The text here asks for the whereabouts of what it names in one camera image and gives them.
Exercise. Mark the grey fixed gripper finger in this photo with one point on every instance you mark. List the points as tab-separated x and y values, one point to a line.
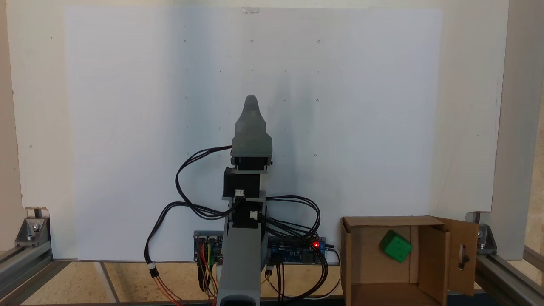
251	121

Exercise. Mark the green die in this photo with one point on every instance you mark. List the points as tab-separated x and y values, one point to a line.
395	246

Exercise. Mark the clear tape strip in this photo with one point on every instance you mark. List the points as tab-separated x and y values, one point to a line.
250	9

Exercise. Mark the blue circuit board red LED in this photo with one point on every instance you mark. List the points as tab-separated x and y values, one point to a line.
293	253

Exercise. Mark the large white paper sheet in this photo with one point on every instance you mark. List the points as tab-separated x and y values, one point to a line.
127	127

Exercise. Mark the brown cardboard box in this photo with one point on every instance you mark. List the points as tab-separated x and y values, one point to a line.
365	263

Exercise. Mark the aluminium corner bracket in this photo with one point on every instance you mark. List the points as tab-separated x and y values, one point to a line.
30	229
484	238

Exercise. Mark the aluminium frame rail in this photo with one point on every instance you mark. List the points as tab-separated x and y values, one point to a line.
505	276
21	272

